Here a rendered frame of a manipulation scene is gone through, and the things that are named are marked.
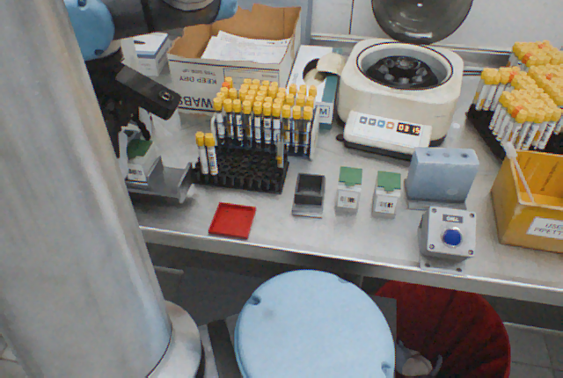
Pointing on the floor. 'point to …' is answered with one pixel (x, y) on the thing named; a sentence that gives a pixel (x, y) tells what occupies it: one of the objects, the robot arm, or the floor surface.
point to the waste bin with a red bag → (450, 330)
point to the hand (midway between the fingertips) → (138, 156)
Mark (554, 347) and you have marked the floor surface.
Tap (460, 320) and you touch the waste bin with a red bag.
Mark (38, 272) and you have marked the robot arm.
